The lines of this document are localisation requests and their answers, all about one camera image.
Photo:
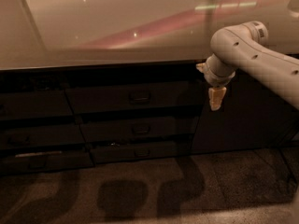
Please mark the dark drawer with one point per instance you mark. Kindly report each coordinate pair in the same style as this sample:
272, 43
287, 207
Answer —
45, 163
137, 128
33, 105
42, 136
141, 151
132, 97

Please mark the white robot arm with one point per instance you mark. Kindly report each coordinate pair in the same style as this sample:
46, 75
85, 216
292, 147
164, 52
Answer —
243, 47

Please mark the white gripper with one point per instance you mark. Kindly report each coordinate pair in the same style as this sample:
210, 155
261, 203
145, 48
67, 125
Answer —
215, 76

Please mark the dark cabinet door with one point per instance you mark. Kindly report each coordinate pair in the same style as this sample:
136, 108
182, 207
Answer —
251, 116

